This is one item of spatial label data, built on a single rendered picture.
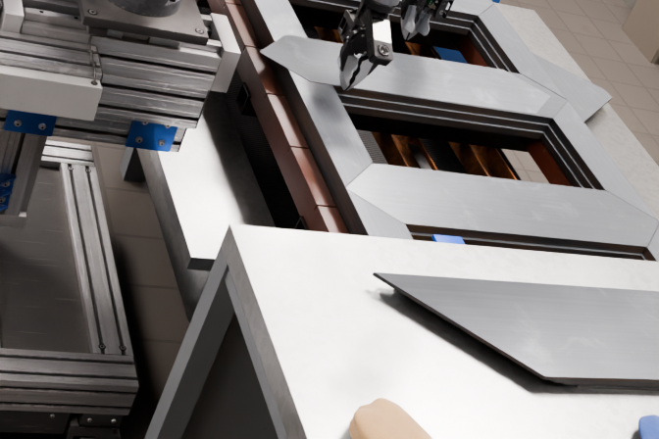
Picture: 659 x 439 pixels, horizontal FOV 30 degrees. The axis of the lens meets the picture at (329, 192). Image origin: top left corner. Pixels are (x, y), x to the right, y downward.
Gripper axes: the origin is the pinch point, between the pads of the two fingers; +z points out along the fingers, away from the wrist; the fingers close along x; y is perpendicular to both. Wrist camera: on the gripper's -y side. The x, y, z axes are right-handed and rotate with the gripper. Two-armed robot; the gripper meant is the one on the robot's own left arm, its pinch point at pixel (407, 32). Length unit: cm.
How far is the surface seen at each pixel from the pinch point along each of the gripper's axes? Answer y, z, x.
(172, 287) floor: -5, 88, -31
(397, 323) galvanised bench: 118, -17, -55
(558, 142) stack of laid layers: 33.7, 3.0, 27.3
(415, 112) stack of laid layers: 27.7, 4.1, -6.9
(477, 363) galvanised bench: 125, -17, -45
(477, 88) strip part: 19.3, 0.8, 11.1
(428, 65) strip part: 12.2, 0.8, 1.1
